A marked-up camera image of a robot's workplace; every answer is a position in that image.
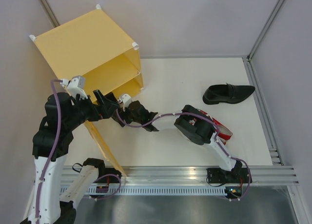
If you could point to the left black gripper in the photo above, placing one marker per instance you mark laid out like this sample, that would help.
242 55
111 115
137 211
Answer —
107 107

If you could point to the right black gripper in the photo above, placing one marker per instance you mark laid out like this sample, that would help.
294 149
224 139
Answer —
123 114

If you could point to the yellow cabinet door panel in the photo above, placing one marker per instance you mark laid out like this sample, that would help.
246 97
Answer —
104 148

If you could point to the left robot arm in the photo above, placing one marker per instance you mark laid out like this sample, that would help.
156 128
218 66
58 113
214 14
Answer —
64 114

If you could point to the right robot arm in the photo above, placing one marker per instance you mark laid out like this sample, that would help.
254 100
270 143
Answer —
194 124

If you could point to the yellow shoe cabinet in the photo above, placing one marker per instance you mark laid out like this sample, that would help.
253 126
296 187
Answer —
95 47

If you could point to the red canvas sneaker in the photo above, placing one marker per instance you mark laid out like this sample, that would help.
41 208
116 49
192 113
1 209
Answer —
223 130
224 138

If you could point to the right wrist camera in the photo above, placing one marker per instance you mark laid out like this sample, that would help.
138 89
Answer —
124 101

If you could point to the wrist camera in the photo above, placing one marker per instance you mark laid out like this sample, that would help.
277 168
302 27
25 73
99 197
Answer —
124 101
75 87

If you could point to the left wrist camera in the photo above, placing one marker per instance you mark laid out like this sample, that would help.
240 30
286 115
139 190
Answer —
75 87

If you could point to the white slotted cable duct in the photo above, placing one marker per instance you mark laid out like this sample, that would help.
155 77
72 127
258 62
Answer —
154 190

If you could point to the aluminium frame post left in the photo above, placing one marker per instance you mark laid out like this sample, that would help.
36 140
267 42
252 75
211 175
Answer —
49 12

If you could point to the aluminium frame post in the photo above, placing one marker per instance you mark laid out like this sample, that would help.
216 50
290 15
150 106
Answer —
49 12
273 15

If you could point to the aluminium front rail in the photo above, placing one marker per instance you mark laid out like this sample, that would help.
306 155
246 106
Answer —
196 175

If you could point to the aluminium frame post right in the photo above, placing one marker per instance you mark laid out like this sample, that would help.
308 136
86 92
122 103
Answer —
273 15

